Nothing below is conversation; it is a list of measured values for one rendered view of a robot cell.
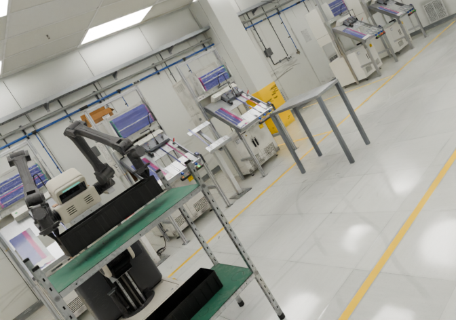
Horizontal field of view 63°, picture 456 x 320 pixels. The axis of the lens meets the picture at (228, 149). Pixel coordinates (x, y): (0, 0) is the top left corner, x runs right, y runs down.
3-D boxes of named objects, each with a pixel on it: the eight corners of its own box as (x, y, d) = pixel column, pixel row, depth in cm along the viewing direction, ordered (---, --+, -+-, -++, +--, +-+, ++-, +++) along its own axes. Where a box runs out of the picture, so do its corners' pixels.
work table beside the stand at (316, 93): (353, 163, 380) (317, 94, 367) (302, 173, 434) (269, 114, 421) (370, 142, 408) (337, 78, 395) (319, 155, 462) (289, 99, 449)
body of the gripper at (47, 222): (62, 223, 183) (53, 211, 182) (42, 236, 178) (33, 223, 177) (59, 224, 189) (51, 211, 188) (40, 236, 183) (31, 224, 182)
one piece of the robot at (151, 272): (105, 335, 283) (42, 247, 270) (160, 285, 314) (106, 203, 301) (119, 346, 256) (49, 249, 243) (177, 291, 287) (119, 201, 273)
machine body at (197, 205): (216, 207, 493) (193, 168, 483) (177, 241, 455) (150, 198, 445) (193, 209, 546) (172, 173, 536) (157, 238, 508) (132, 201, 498)
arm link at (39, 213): (43, 192, 185) (24, 198, 181) (42, 191, 175) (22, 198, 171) (51, 214, 186) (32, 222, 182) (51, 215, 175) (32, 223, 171)
